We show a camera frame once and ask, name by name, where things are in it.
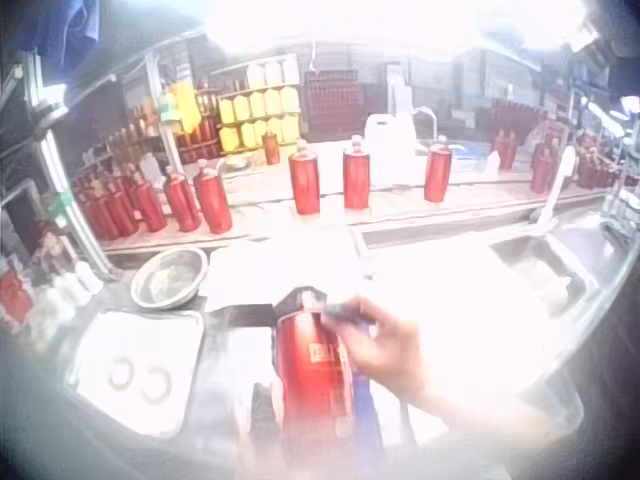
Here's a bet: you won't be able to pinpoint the large red bottle black cap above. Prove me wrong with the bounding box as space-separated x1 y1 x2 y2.
272 286 362 471

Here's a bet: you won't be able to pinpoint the metal bowl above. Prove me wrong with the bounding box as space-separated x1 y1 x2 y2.
130 246 210 310

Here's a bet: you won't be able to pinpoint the blue cloth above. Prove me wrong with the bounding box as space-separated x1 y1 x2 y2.
19 0 104 71

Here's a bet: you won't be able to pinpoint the white jerrycan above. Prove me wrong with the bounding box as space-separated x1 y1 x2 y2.
363 112 419 187

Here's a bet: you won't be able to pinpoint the stack of red crates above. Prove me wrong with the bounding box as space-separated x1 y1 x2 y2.
303 69 364 132

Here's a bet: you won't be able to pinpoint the steel sink basin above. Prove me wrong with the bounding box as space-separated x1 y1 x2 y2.
488 233 601 311

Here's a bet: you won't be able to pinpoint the white tray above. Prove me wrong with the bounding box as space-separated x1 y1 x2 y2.
67 309 206 440

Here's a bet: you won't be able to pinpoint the group of small white bottles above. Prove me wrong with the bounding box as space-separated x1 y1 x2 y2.
34 259 105 331

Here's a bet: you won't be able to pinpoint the crowd of red bottles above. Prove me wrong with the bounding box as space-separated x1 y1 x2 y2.
492 127 640 196

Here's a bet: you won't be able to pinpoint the small red bottle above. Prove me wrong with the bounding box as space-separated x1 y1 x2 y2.
262 130 282 166

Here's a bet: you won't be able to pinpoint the cluster of red bottles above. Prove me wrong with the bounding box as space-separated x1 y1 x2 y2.
72 162 169 242

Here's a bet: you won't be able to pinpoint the metal frame post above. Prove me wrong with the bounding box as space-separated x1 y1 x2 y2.
19 49 119 281

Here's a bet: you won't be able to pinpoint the blue handled brush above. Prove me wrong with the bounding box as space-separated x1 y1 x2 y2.
322 299 384 454

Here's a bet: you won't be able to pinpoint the person's right hand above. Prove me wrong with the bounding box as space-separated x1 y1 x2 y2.
323 297 433 403

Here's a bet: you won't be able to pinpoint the white faucet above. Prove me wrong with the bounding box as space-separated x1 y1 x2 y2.
534 144 577 229

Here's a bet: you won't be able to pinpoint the shelf with yellow and red bottles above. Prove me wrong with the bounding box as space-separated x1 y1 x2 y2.
172 53 302 164

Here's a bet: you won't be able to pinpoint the metal ring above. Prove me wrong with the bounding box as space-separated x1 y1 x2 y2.
139 366 174 405
106 359 135 392

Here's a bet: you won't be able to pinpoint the yellow gloves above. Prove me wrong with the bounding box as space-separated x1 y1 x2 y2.
169 80 203 134

